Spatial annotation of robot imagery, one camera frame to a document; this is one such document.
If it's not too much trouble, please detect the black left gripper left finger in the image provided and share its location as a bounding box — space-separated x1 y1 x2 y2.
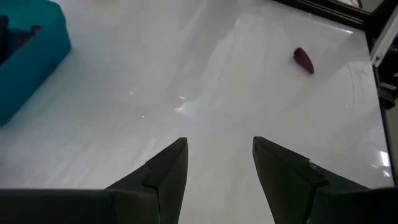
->
105 137 189 224

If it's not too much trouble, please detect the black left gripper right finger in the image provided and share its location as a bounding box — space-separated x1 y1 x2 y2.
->
252 136 369 224

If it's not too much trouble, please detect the small purple eggplant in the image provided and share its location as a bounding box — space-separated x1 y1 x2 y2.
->
293 47 315 75

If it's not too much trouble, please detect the teal plastic basket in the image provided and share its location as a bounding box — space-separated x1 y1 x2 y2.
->
0 0 72 127

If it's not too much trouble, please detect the black table frame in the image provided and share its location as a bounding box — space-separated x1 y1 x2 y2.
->
273 0 398 187

